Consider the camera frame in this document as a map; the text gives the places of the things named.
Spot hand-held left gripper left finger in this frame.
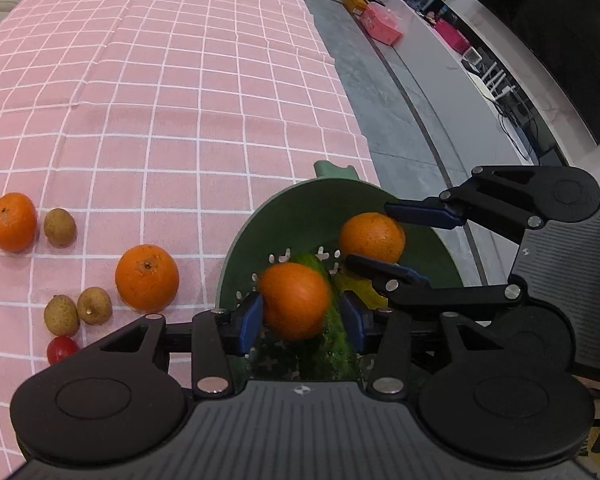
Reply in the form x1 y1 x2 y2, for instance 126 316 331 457
91 291 267 397

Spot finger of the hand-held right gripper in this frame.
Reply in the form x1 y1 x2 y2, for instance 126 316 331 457
345 253 527 322
384 165 557 247

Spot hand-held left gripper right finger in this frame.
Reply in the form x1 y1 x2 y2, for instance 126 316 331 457
339 290 503 397

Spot orange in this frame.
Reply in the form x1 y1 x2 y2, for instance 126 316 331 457
0 192 39 253
115 244 180 312
339 212 407 265
256 262 332 342

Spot green colander bowl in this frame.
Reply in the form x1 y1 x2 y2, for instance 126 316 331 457
215 160 464 396

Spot green cucumber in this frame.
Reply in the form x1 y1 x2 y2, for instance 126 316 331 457
287 252 362 382

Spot yellow fruit piece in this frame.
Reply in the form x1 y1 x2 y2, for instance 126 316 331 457
336 270 389 311

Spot white router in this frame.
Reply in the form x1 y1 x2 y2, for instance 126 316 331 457
467 67 519 104

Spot brown longan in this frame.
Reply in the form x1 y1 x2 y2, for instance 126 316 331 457
43 294 80 337
76 287 113 326
43 208 77 248

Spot white television cabinet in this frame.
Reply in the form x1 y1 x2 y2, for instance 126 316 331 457
352 0 568 167

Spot magenta box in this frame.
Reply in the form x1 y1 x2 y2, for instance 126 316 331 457
432 19 471 55

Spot red cherry tomato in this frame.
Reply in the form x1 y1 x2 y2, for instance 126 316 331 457
47 336 80 365

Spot pink box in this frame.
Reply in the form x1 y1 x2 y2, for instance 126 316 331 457
359 1 405 46

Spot black television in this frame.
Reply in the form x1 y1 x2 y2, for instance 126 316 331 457
472 0 600 147

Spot pink checked tablecloth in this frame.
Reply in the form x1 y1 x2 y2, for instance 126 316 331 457
0 0 382 463

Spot black cables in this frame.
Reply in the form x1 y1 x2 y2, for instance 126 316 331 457
497 95 556 166

